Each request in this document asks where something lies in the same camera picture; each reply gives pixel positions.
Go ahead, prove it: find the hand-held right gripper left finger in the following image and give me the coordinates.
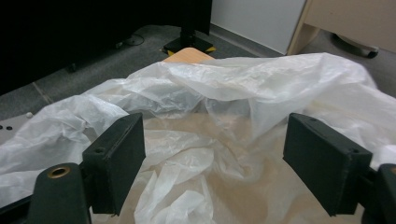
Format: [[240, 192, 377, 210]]
[[81, 112, 147, 217]]

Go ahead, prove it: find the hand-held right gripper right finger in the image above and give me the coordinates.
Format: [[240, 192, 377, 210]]
[[282, 112, 374, 217]]

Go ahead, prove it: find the white translucent plastic bag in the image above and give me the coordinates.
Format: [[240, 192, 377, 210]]
[[0, 51, 396, 224]]

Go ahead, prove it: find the black stand with flat base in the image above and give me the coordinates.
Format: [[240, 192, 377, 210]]
[[162, 0, 218, 57]]

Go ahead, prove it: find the light wooden desk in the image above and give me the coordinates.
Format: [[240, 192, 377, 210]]
[[287, 0, 396, 56]]

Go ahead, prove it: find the white cabinet panel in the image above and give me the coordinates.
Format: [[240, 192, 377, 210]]
[[210, 0, 307, 56]]

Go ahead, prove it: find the black cable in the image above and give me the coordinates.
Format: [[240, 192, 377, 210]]
[[115, 32, 146, 49]]

